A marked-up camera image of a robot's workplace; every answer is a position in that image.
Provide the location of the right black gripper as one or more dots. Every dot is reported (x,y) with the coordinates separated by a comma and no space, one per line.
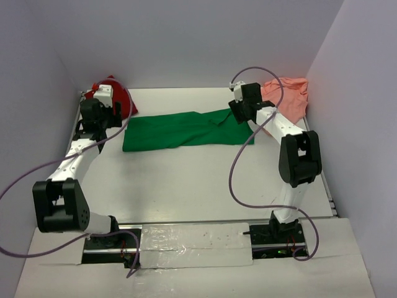
(236,108)

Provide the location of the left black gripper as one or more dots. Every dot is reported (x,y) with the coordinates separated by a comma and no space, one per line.
(116,120)

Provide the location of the green t-shirt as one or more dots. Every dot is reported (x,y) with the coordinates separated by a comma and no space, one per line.
(184,129)

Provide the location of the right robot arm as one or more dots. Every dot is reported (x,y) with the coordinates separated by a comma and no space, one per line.
(299,155)

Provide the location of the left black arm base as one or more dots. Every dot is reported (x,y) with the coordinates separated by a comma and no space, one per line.
(119,249)

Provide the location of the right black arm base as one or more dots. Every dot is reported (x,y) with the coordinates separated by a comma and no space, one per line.
(267,245)

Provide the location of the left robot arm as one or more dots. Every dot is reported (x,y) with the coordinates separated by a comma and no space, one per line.
(60,204)

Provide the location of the red folded t-shirt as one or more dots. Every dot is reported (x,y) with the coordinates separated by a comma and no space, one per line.
(121,96)

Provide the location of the salmon pink crumpled t-shirt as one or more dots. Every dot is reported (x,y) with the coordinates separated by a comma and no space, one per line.
(295,97)

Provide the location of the taped white cardboard panel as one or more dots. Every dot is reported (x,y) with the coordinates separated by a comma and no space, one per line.
(195,246)

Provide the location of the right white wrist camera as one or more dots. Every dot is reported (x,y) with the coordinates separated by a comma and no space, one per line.
(235,88)

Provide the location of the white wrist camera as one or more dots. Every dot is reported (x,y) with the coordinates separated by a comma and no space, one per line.
(102,92)
(235,88)

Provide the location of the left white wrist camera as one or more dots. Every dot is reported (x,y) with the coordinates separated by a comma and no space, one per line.
(102,92)

